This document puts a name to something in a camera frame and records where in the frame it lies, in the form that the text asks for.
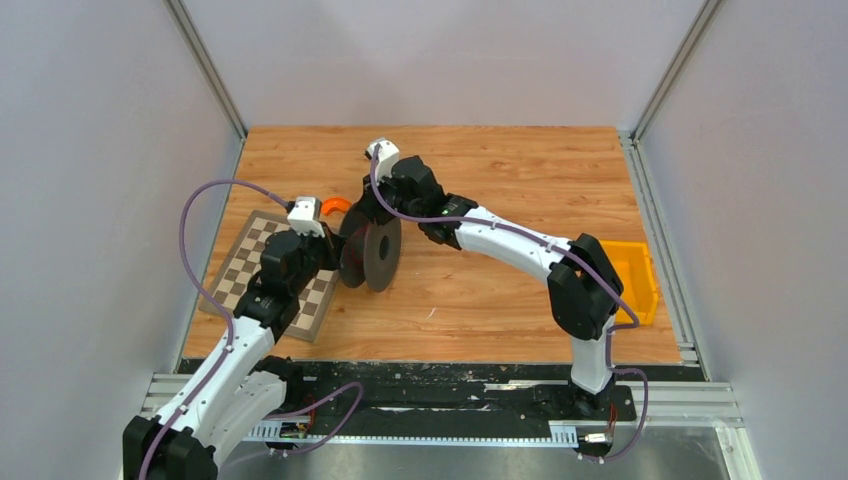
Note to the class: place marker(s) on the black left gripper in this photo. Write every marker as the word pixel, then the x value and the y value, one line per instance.
pixel 332 245

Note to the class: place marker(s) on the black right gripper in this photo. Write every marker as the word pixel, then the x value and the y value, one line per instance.
pixel 371 205

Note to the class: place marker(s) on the black cable spool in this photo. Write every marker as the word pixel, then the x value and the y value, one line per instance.
pixel 371 253

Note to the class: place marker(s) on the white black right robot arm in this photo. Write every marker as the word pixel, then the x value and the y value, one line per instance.
pixel 584 289

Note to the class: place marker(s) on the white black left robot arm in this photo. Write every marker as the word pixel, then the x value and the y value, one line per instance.
pixel 240 382

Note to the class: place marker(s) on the orange curved plastic piece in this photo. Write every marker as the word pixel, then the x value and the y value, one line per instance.
pixel 334 205

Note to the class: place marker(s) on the wooden chessboard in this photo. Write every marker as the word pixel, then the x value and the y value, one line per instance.
pixel 244 261

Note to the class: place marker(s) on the yellow plastic bin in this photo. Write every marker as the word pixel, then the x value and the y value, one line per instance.
pixel 632 262

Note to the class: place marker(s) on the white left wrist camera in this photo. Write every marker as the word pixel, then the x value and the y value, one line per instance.
pixel 304 217

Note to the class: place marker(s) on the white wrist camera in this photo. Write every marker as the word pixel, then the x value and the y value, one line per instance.
pixel 304 217
pixel 383 155

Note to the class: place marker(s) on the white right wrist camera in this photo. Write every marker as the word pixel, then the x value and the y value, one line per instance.
pixel 383 155

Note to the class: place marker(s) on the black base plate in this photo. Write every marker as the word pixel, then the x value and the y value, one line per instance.
pixel 417 391

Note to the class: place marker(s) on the aluminium frame post left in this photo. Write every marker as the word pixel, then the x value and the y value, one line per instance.
pixel 192 37

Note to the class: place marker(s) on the aluminium frame post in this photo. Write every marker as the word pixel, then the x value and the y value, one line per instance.
pixel 192 37
pixel 693 36

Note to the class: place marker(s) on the slotted aluminium cable duct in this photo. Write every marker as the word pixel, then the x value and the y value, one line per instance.
pixel 509 432

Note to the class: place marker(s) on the aluminium frame post right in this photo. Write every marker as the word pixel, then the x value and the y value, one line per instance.
pixel 693 36

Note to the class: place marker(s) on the aluminium side rail right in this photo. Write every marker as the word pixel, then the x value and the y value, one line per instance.
pixel 695 423

